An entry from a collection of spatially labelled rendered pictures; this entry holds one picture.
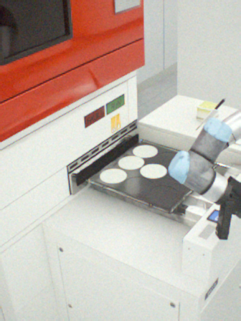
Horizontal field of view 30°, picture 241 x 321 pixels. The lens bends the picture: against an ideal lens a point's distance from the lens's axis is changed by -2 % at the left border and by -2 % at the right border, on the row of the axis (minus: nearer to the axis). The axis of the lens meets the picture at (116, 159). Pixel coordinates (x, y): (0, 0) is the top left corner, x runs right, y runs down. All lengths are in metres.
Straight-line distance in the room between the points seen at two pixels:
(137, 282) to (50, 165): 0.49
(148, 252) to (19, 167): 0.49
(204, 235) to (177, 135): 0.63
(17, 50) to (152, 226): 0.74
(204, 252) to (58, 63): 0.71
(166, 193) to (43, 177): 0.43
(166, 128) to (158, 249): 0.59
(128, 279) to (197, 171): 0.48
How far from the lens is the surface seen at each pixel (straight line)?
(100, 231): 1.58
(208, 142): 1.19
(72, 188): 1.70
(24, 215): 1.57
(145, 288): 1.47
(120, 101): 1.82
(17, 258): 1.63
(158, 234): 1.56
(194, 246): 1.33
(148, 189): 1.63
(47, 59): 1.39
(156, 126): 1.91
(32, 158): 1.51
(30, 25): 1.33
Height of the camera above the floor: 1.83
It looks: 31 degrees down
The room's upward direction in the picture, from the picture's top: 3 degrees counter-clockwise
